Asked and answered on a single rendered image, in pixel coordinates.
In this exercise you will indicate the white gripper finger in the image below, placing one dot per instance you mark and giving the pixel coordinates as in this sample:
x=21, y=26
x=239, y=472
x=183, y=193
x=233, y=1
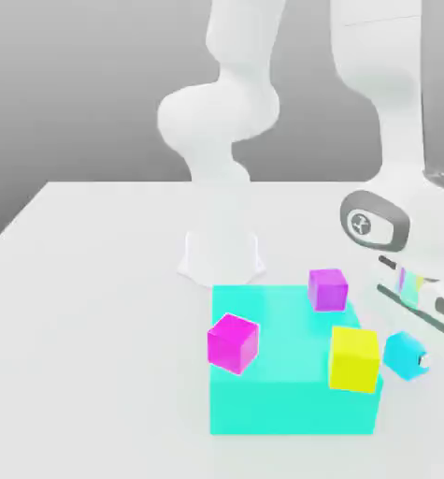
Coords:
x=425, y=361

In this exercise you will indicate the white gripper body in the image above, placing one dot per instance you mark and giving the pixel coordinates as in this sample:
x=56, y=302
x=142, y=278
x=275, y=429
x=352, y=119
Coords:
x=412, y=318

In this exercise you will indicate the small blue cube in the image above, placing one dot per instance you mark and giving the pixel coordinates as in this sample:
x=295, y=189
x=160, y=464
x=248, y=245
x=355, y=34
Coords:
x=401, y=355

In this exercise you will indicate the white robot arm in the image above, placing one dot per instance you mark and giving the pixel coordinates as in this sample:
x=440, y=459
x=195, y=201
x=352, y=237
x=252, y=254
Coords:
x=221, y=112

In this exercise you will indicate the small yellow cube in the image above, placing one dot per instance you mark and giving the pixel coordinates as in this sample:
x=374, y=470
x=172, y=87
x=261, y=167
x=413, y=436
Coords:
x=353, y=361

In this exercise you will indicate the small purple cube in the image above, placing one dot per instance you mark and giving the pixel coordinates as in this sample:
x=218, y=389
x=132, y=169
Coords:
x=328, y=290

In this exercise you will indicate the small magenta cube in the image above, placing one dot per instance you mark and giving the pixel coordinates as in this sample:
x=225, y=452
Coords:
x=231, y=342

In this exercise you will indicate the large turquoise box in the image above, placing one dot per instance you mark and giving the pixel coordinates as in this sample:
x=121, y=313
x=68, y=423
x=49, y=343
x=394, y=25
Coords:
x=292, y=404

